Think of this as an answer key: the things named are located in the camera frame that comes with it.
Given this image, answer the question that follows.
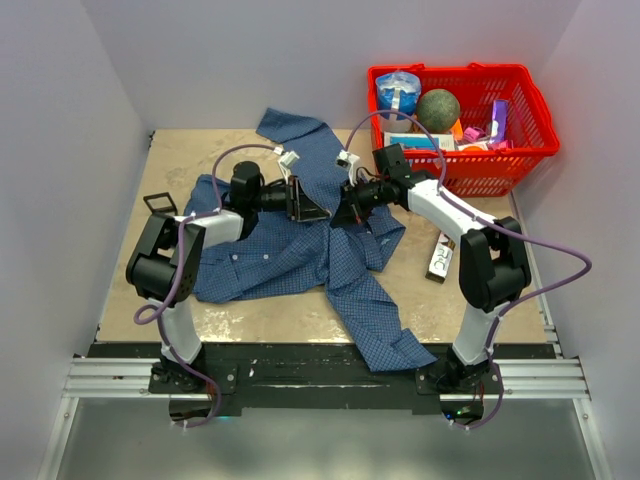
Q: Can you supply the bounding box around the white chocolate bar box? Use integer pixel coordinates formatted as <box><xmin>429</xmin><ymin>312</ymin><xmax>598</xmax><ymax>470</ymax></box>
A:
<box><xmin>425</xmin><ymin>232</ymin><xmax>455</xmax><ymax>284</ymax></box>

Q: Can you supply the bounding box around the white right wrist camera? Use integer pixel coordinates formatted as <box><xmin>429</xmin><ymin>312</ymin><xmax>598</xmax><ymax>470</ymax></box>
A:
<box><xmin>336</xmin><ymin>150</ymin><xmax>362</xmax><ymax>186</ymax></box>

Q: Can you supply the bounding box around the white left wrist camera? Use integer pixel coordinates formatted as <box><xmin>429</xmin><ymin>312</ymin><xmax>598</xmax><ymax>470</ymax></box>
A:
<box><xmin>274</xmin><ymin>147</ymin><xmax>300</xmax><ymax>182</ymax></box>

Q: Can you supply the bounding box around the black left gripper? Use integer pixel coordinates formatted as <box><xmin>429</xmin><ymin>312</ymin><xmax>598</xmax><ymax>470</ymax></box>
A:
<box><xmin>251</xmin><ymin>176</ymin><xmax>329</xmax><ymax>222</ymax></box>

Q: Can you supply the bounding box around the red plastic basket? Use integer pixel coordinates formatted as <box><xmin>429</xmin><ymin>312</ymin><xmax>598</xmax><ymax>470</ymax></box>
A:
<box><xmin>367</xmin><ymin>63</ymin><xmax>560</xmax><ymax>197</ymax></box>

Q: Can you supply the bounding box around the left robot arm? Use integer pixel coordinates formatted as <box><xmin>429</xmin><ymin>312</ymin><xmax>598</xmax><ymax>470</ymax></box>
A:
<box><xmin>125</xmin><ymin>159</ymin><xmax>330</xmax><ymax>392</ymax></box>

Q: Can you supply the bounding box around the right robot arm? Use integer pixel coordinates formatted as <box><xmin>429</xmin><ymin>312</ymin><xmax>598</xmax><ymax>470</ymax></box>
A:
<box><xmin>331</xmin><ymin>145</ymin><xmax>531</xmax><ymax>393</ymax></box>

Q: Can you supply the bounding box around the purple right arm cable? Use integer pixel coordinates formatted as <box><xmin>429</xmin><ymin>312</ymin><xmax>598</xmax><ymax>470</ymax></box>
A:
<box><xmin>344</xmin><ymin>109</ymin><xmax>593</xmax><ymax>431</ymax></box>

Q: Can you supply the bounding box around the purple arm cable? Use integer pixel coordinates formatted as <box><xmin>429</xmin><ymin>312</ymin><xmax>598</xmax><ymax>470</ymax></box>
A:
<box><xmin>344</xmin><ymin>109</ymin><xmax>593</xmax><ymax>431</ymax></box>
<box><xmin>133</xmin><ymin>143</ymin><xmax>284</xmax><ymax>429</ymax></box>

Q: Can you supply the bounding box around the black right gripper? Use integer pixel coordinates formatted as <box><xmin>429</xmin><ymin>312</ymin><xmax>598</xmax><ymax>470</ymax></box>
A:
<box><xmin>331</xmin><ymin>176</ymin><xmax>389</xmax><ymax>228</ymax></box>

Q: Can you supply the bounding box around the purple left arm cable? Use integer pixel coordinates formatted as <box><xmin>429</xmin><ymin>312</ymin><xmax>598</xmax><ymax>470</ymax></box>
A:
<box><xmin>133</xmin><ymin>143</ymin><xmax>284</xmax><ymax>429</ymax></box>

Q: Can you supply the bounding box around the orange package in basket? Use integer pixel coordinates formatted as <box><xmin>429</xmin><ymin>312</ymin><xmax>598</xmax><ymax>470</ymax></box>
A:
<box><xmin>451</xmin><ymin>119</ymin><xmax>464</xmax><ymax>142</ymax></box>

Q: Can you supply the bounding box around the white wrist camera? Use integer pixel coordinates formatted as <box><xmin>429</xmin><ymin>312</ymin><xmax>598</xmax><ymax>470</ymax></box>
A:
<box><xmin>274</xmin><ymin>147</ymin><xmax>300</xmax><ymax>182</ymax></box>
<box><xmin>336</xmin><ymin>150</ymin><xmax>362</xmax><ymax>186</ymax></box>

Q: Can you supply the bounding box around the blue plaid shirt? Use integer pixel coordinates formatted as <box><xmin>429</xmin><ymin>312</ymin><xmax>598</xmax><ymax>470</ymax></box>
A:
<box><xmin>193</xmin><ymin>108</ymin><xmax>437</xmax><ymax>372</ymax></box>

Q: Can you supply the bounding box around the pink small package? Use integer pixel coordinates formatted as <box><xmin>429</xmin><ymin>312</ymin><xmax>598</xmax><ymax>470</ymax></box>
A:
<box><xmin>463</xmin><ymin>127</ymin><xmax>487</xmax><ymax>143</ymax></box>

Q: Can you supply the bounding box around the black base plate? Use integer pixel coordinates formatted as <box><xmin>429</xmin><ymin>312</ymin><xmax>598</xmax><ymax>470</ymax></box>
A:
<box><xmin>87</xmin><ymin>342</ymin><xmax>555</xmax><ymax>416</ymax></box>

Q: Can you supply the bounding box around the aluminium frame rail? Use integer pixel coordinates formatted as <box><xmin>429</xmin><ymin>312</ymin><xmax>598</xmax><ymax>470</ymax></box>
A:
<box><xmin>40</xmin><ymin>343</ymin><xmax>612</xmax><ymax>479</ymax></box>

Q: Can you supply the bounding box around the purple snack package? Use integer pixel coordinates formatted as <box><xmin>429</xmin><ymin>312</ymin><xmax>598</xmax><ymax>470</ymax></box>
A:
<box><xmin>488</xmin><ymin>99</ymin><xmax>509</xmax><ymax>149</ymax></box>

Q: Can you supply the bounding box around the black wire frame stand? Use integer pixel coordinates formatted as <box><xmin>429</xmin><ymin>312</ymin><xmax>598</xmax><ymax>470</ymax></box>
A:
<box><xmin>142</xmin><ymin>191</ymin><xmax>178</xmax><ymax>216</ymax></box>

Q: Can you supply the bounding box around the green round melon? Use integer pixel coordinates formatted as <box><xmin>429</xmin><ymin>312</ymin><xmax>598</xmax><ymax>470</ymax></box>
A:
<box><xmin>416</xmin><ymin>89</ymin><xmax>461</xmax><ymax>134</ymax></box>

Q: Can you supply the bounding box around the blue white wrapped roll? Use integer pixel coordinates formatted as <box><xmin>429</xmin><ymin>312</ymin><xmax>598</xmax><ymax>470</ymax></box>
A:
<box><xmin>375</xmin><ymin>70</ymin><xmax>422</xmax><ymax>133</ymax></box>

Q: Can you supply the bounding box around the blue white razor box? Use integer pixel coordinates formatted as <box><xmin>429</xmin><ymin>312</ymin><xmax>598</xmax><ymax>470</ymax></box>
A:
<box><xmin>384</xmin><ymin>132</ymin><xmax>457</xmax><ymax>152</ymax></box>

